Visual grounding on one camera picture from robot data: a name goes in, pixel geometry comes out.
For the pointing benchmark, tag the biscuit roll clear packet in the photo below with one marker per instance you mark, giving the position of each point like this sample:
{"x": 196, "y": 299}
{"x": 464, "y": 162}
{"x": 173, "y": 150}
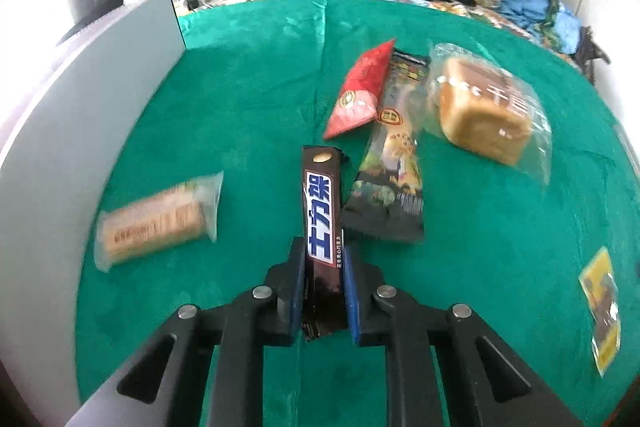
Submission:
{"x": 150, "y": 222}

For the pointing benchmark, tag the brown chocolate bar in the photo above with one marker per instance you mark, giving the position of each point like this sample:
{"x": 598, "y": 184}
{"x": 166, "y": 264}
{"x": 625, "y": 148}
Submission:
{"x": 320, "y": 207}

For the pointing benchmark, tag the red snack packet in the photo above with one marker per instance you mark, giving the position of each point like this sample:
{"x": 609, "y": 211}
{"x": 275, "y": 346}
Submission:
{"x": 357, "y": 92}

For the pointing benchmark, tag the grey phone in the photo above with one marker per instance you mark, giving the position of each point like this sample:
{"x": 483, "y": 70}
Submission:
{"x": 629, "y": 147}

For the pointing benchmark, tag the bread loaf clear packet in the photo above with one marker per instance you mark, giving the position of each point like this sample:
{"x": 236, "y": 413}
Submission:
{"x": 480, "y": 117}

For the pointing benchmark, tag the black long snack packet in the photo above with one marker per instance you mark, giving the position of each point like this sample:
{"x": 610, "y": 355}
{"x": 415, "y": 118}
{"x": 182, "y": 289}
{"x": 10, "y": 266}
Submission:
{"x": 395, "y": 147}

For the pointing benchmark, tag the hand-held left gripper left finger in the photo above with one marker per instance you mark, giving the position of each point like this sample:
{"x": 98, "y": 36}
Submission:
{"x": 299, "y": 287}

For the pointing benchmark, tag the black bag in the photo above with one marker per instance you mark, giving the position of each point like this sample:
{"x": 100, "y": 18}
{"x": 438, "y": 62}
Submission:
{"x": 592, "y": 52}

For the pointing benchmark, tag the yellow snack packet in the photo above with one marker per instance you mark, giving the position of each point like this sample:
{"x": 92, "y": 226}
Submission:
{"x": 600, "y": 302}

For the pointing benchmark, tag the grey cardboard box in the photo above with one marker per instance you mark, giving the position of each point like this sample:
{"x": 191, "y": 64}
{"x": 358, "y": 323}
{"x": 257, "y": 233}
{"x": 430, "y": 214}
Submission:
{"x": 75, "y": 132}

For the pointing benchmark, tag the blue cloth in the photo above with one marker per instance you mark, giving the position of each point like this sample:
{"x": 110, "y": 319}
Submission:
{"x": 545, "y": 19}

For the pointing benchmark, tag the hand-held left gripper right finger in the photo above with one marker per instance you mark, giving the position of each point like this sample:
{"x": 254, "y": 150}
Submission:
{"x": 351, "y": 297}

